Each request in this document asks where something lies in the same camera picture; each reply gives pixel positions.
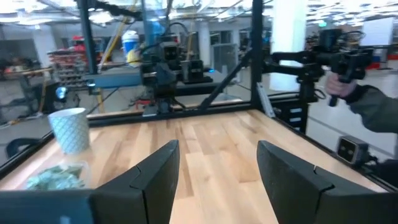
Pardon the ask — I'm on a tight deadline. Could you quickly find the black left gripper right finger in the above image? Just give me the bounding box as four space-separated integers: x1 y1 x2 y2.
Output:
256 140 398 224

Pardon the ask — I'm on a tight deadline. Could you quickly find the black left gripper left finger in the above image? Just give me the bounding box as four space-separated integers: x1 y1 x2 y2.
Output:
89 139 181 224

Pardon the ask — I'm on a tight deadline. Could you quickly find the green white Stevia packet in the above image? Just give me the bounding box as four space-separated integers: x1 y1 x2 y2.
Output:
26 172 63 190
46 165 84 181

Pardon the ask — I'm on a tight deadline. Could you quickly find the person's forearm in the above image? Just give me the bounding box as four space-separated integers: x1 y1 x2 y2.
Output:
343 84 398 134

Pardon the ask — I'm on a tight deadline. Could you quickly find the blue and white barrel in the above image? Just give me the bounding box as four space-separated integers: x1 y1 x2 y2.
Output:
121 30 141 68

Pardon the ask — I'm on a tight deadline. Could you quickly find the grey desk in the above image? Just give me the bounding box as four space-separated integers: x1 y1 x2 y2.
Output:
83 67 218 91

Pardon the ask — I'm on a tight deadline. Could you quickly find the clear plastic container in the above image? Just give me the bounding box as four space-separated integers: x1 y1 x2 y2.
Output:
23 161 91 191

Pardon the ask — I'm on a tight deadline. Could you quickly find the white patterned mug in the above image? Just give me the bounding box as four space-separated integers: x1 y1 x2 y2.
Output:
47 107 91 156

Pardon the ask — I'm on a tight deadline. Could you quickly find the red parts shelf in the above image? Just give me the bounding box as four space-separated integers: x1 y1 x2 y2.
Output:
46 35 90 88

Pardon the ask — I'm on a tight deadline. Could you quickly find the person's hand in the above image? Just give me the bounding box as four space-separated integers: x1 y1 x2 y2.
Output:
325 73 358 98

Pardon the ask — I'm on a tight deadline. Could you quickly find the white pillar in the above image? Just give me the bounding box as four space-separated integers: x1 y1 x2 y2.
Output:
269 0 308 91

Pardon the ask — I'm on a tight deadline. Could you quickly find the black chair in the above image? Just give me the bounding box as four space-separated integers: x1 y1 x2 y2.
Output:
5 138 43 159

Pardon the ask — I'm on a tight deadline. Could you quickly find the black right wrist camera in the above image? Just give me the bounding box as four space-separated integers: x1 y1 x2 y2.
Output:
162 42 182 63

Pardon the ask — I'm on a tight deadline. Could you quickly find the black table-level camera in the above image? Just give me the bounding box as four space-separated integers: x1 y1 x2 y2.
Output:
335 135 371 165

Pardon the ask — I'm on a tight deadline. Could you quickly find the black metal table frame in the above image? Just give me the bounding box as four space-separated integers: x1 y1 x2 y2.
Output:
0 0 398 192

